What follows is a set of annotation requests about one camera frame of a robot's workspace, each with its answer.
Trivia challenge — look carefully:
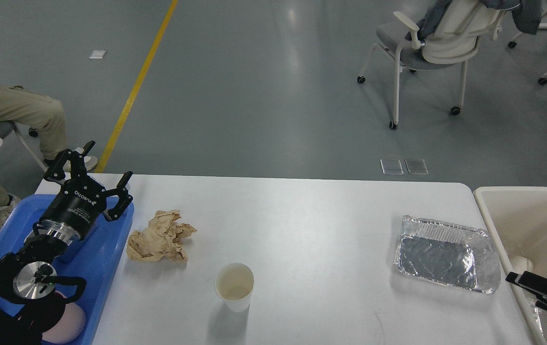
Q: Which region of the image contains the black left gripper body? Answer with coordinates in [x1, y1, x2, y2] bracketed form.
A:
[38, 183, 106, 242]

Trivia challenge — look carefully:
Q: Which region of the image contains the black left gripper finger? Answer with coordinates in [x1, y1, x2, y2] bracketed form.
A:
[43, 140, 96, 186]
[103, 171, 133, 221]

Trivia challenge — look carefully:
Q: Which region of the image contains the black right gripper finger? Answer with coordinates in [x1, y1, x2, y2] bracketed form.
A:
[505, 271, 547, 300]

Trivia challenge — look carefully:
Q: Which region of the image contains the aluminium foil tray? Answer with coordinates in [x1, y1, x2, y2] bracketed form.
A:
[394, 215, 501, 294]

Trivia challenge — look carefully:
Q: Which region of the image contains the pink mug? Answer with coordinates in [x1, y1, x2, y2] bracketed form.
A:
[42, 303, 86, 345]

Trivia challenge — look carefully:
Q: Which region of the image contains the white paper cup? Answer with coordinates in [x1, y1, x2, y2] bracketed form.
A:
[214, 263, 255, 312]

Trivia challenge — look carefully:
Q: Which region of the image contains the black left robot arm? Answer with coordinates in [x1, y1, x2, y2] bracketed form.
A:
[0, 140, 134, 345]

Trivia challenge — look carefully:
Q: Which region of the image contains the blue plastic tray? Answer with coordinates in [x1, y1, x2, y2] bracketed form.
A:
[0, 195, 134, 345]

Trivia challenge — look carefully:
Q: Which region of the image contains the beige plastic bin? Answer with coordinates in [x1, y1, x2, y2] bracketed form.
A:
[473, 186, 547, 343]

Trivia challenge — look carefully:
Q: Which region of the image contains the crumpled brown paper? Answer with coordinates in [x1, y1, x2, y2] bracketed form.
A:
[126, 210, 197, 264]

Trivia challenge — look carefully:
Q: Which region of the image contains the seated person in khaki trousers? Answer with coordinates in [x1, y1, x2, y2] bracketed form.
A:
[0, 15, 98, 230]

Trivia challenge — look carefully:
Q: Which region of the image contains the right floor outlet plate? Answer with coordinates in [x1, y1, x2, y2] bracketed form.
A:
[405, 159, 429, 175]

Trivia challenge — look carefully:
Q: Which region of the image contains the floor outlet plate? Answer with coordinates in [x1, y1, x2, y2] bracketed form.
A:
[405, 159, 429, 175]
[380, 159, 404, 175]

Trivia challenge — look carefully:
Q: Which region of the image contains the left floor outlet plate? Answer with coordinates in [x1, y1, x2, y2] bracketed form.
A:
[380, 159, 404, 175]

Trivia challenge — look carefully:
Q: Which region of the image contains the white grey office chair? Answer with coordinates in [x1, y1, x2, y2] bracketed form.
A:
[357, 0, 505, 130]

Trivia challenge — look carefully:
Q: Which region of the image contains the grey jacket on chair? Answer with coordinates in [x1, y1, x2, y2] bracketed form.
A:
[405, 0, 542, 41]

